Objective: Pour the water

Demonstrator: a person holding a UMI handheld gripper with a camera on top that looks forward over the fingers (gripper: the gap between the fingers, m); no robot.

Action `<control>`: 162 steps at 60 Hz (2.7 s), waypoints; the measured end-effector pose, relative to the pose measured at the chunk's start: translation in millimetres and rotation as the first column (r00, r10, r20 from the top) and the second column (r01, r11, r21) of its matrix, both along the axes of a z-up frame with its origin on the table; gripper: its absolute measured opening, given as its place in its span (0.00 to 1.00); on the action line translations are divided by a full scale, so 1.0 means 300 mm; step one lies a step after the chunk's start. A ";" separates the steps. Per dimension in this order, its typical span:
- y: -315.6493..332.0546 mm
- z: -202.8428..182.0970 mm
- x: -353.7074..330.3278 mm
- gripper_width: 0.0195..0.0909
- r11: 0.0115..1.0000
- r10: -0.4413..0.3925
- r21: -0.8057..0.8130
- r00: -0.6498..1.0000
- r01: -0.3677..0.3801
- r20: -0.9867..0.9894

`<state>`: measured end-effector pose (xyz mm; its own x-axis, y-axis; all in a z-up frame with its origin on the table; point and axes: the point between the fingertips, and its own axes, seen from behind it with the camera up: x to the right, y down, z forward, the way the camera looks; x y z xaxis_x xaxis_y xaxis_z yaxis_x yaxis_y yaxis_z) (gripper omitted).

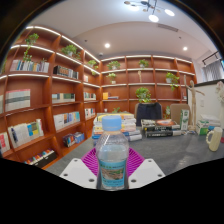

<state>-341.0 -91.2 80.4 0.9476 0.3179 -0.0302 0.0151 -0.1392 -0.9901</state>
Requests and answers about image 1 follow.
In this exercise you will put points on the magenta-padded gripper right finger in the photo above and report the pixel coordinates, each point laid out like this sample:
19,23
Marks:
146,171

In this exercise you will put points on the wooden bookshelf unit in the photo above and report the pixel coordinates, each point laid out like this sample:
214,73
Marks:
33,100

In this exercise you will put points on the dark book stack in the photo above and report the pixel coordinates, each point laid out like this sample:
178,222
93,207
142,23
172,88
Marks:
160,128

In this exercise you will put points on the multi-bulb ceiling lamp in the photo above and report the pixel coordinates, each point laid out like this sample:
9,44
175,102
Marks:
153,18

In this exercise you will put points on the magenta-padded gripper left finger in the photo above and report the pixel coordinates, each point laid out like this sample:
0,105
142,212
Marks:
77,171

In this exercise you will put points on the black track light rail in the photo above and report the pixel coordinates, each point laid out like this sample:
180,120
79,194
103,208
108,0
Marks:
210,57

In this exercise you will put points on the cream ceramic mug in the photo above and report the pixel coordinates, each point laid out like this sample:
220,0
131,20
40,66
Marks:
215,140

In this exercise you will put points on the brown chair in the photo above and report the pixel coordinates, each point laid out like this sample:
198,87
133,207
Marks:
176,113

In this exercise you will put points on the colourful book stack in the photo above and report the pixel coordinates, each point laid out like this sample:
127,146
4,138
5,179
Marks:
131,126

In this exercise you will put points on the white wall switch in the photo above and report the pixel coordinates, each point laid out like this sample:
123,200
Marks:
201,102

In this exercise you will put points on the clear blue-capped water bottle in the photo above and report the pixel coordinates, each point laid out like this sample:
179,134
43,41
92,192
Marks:
111,156

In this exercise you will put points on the recessed ceiling light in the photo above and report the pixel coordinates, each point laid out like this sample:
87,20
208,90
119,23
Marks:
185,48
107,45

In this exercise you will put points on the wooden artist mannequin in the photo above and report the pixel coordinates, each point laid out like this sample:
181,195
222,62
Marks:
193,100

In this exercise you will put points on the ceiling air vent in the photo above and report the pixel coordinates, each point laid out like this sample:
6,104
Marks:
167,27

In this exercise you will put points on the tall green-white carton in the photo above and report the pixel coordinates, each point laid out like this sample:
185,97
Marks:
184,120

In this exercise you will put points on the dark office chair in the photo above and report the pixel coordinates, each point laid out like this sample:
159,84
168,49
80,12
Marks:
148,111

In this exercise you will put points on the green-white box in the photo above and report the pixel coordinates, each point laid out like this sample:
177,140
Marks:
201,128

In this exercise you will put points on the grey curtain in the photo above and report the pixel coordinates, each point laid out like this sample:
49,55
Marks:
213,70

